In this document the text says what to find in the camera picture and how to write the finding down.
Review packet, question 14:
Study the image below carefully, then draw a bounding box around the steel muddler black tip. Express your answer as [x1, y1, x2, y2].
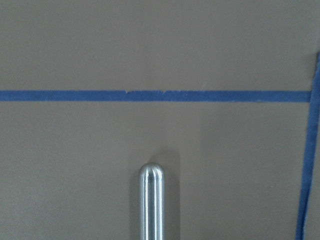
[138, 162, 166, 240]

